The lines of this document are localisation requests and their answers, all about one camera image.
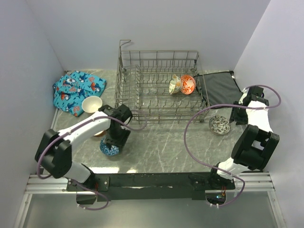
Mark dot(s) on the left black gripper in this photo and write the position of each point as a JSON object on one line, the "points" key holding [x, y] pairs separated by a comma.
{"points": [[120, 142]]}

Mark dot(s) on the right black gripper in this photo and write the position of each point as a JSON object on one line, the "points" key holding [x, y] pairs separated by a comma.
{"points": [[233, 116]]}

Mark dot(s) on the blue triangle pattern bowl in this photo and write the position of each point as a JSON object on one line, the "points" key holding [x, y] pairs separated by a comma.
{"points": [[108, 150]]}

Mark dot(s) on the black leaf pattern bowl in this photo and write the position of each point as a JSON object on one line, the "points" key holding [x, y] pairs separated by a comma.
{"points": [[219, 125]]}

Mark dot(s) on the red floral bowl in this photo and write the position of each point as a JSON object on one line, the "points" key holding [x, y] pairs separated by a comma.
{"points": [[188, 84]]}

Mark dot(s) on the grey wire dish rack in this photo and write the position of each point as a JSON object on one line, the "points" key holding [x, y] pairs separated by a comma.
{"points": [[142, 84]]}

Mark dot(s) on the orange flower pattern bowl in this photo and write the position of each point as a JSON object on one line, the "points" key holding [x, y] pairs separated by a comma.
{"points": [[174, 84]]}

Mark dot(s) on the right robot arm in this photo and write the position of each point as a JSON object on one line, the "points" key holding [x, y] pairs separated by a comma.
{"points": [[256, 144]]}

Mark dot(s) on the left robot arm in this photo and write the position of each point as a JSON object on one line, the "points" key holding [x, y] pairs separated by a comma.
{"points": [[54, 153]]}

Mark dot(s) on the white bowl near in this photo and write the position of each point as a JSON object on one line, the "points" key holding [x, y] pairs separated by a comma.
{"points": [[100, 134]]}

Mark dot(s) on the white bowl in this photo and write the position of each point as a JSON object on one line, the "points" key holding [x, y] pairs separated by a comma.
{"points": [[100, 134], [91, 104]]}

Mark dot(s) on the dark grey folded cloth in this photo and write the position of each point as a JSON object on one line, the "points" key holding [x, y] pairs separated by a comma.
{"points": [[218, 88]]}

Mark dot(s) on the white bowl far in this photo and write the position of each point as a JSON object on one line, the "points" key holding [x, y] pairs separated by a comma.
{"points": [[91, 104]]}

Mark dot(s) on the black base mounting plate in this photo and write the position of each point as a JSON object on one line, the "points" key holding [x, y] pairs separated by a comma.
{"points": [[150, 186]]}

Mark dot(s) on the blue shark print cloth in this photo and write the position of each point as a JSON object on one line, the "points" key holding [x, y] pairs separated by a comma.
{"points": [[72, 89]]}

